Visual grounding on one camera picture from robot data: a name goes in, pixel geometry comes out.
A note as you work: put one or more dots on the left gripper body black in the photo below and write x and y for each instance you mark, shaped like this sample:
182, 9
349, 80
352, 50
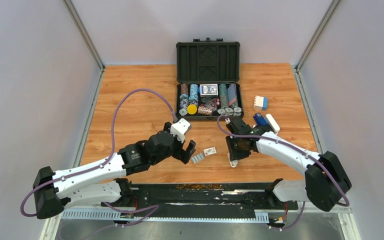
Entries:
177, 149

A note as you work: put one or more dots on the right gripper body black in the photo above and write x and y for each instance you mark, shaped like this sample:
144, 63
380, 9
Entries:
237, 151

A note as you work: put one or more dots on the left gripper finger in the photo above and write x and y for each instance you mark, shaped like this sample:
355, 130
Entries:
186, 154
167, 126

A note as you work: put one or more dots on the grey staple strip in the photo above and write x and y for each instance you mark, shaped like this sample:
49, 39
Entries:
197, 158

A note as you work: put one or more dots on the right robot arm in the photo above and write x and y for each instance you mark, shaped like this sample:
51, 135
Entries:
325, 182

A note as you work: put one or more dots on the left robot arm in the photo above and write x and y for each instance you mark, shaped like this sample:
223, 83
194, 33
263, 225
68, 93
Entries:
104, 180

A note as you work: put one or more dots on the small white stapler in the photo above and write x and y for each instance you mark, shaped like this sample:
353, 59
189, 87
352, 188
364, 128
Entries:
233, 162

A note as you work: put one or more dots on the blue stapler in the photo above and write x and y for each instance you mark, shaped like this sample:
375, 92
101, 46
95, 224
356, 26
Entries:
260, 120

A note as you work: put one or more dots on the yellow dealer chip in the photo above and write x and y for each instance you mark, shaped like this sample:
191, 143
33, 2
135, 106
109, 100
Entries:
192, 109

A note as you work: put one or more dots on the white blue toy block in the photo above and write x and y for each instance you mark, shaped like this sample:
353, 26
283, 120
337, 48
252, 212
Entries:
260, 103

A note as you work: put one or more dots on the blue playing card deck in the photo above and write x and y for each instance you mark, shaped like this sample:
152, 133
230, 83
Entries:
209, 90

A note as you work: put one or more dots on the black poker chip case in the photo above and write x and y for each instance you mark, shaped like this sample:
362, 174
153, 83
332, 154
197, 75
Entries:
208, 62

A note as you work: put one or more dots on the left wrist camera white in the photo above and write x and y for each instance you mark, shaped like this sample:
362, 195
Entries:
180, 129

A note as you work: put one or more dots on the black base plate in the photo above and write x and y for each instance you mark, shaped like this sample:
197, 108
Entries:
205, 200

